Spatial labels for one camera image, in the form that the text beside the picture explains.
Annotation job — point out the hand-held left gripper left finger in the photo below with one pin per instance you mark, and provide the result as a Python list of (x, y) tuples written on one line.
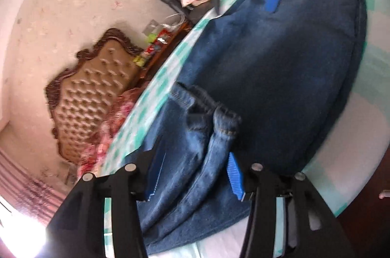
[(154, 178)]

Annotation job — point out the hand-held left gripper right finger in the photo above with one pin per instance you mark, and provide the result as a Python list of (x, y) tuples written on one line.
[(236, 175)]

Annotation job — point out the blue denim pants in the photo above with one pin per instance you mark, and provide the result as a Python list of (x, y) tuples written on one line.
[(274, 78)]

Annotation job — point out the red floral pillow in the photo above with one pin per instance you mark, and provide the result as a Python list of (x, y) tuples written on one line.
[(118, 114)]

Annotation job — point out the bright green bag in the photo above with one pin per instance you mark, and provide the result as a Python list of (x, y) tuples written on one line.
[(150, 38)]

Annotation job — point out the red packet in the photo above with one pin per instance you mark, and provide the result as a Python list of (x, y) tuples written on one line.
[(154, 48)]

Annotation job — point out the dark wooden nightstand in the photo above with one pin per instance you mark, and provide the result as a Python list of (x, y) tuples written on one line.
[(158, 60)]

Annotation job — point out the tufted leather carved headboard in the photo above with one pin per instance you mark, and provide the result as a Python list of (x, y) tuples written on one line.
[(88, 99)]

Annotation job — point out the green white checked tablecloth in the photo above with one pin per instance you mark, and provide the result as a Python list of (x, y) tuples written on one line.
[(350, 124)]

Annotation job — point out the pink striped curtain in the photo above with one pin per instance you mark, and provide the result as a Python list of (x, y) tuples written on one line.
[(27, 184)]

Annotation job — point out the grey wall socket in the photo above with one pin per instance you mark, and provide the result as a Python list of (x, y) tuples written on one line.
[(150, 26)]

